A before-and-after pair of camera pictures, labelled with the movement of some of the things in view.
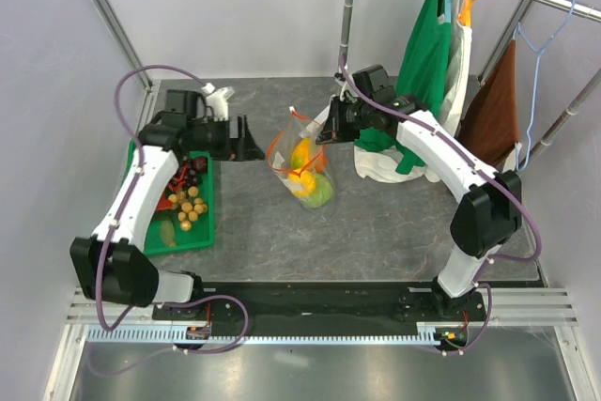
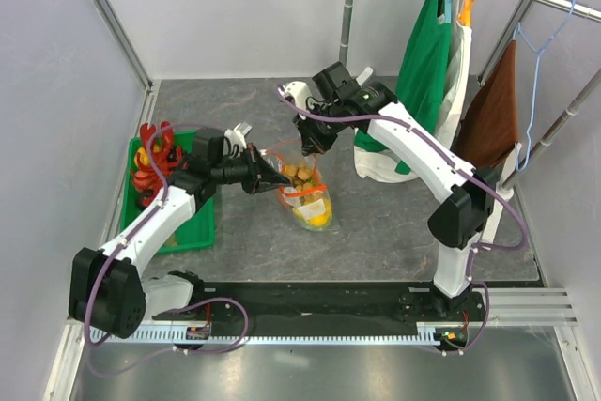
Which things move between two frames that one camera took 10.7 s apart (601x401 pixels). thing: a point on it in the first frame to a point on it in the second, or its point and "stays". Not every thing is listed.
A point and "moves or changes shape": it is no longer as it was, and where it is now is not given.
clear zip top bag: x=300 y=163 moves or changes shape
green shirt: x=424 y=70 stays
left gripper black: x=238 y=149 to x=260 y=176
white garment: x=378 y=165 stays
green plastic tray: x=201 y=235 stays
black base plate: x=459 y=317 stays
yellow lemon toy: x=302 y=182 to x=319 y=221
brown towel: x=490 y=128 stays
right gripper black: x=334 y=131 to x=313 y=143
